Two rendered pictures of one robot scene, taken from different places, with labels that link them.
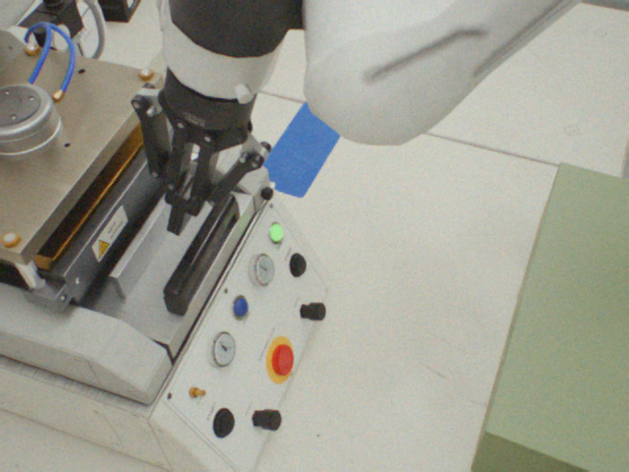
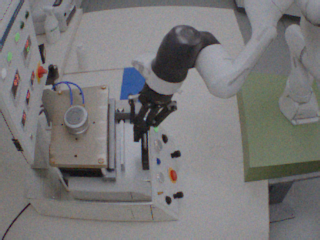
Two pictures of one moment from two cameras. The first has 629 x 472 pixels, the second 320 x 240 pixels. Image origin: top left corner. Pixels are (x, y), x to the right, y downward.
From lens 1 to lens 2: 0.56 m
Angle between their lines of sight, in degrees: 14
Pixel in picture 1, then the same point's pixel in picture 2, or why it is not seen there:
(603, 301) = (266, 115)
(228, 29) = (178, 76)
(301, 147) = (132, 88)
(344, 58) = (222, 81)
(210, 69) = (171, 87)
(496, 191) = not seen: hidden behind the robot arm
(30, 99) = (80, 111)
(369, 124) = (229, 93)
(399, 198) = (183, 97)
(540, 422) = (261, 158)
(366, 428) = (209, 185)
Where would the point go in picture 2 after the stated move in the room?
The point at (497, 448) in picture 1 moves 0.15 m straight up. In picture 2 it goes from (253, 171) to (261, 148)
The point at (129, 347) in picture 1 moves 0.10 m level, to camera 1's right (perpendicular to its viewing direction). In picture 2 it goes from (140, 185) to (173, 171)
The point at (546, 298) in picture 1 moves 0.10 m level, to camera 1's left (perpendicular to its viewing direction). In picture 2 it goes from (252, 120) to (231, 131)
